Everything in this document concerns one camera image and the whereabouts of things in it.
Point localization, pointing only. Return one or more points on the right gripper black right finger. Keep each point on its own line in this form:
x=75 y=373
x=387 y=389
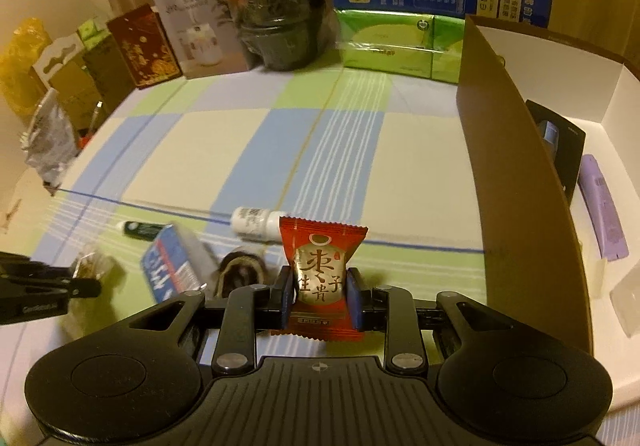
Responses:
x=393 y=312

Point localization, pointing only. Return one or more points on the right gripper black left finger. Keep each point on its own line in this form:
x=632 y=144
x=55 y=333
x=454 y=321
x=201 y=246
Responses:
x=246 y=312

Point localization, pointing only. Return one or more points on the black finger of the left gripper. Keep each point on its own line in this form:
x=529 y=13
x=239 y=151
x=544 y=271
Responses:
x=20 y=289

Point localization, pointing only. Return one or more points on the dark snack wrapper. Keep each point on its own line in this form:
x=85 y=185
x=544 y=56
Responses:
x=239 y=269

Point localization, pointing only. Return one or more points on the red candy packet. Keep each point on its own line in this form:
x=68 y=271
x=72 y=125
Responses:
x=318 y=253

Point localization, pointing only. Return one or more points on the blue dental floss pick box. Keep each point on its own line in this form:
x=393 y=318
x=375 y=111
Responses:
x=177 y=261

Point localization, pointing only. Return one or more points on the clear crinkled wrapper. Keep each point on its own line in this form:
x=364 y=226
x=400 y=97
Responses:
x=91 y=308

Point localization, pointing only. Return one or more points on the white pill bottle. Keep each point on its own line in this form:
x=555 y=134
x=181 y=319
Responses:
x=258 y=225

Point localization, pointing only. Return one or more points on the silver foil bag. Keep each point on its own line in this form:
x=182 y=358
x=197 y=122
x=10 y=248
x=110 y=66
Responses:
x=50 y=143

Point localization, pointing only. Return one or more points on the checked tablecloth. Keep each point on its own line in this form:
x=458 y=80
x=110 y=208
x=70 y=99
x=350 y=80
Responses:
x=382 y=151

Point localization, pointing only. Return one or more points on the brown box white cutout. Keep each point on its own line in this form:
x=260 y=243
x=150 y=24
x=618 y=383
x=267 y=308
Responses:
x=91 y=83

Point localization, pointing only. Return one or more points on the translucent white packet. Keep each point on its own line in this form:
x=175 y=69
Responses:
x=625 y=299

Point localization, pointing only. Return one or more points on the purple tube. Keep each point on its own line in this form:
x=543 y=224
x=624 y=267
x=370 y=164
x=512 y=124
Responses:
x=602 y=210

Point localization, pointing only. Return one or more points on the black product box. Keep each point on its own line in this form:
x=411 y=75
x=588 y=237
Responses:
x=564 y=142

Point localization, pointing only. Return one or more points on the yellow plastic bag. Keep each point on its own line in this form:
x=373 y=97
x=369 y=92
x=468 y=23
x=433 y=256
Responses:
x=20 y=84

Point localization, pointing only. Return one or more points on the brown cardboard box white inside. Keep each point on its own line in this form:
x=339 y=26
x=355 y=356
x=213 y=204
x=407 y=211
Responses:
x=541 y=259

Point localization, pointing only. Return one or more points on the green tissue pack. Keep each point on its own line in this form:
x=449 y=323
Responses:
x=412 y=44

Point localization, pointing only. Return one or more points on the small green box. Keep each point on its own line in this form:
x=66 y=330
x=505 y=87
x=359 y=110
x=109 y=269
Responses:
x=91 y=33

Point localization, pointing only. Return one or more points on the dark red gift box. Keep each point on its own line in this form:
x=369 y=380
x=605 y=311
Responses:
x=142 y=42

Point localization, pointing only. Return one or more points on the white humidifier box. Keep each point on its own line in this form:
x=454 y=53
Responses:
x=204 y=36

